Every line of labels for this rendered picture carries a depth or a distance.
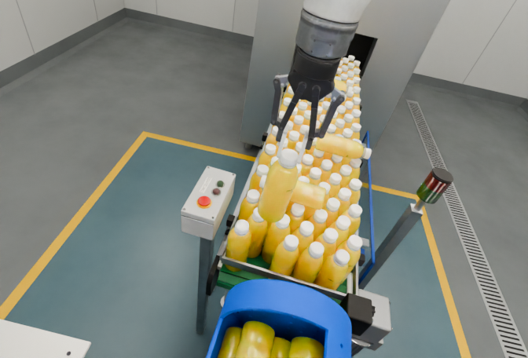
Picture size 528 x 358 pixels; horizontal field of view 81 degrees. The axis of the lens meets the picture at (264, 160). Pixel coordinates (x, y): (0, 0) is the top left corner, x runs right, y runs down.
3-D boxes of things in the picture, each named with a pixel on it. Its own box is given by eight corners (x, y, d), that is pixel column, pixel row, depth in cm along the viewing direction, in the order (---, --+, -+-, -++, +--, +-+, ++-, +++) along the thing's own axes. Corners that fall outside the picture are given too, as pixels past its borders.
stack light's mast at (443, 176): (408, 213, 99) (434, 178, 89) (406, 199, 104) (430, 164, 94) (427, 218, 99) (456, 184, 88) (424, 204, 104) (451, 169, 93)
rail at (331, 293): (221, 263, 92) (221, 257, 90) (221, 261, 93) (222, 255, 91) (352, 304, 89) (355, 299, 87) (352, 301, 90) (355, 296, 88)
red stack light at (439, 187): (425, 189, 92) (432, 180, 89) (422, 176, 97) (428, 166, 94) (447, 195, 92) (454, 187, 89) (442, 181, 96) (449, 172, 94)
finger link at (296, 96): (307, 86, 54) (300, 82, 53) (282, 133, 61) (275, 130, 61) (309, 77, 57) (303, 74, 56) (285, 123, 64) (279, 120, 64)
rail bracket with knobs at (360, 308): (328, 329, 88) (339, 314, 81) (330, 305, 93) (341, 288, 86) (362, 340, 87) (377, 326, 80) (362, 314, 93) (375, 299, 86)
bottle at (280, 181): (251, 206, 79) (266, 151, 67) (274, 199, 83) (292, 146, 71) (265, 227, 75) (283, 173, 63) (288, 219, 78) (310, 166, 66)
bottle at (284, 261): (287, 290, 95) (302, 257, 82) (265, 283, 95) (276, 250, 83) (290, 268, 100) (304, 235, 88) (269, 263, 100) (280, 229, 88)
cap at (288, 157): (276, 155, 67) (277, 149, 66) (290, 152, 69) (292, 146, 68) (285, 167, 65) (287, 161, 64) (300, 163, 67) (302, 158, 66)
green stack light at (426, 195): (417, 200, 95) (425, 190, 92) (414, 186, 100) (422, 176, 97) (438, 206, 95) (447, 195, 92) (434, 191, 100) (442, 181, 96)
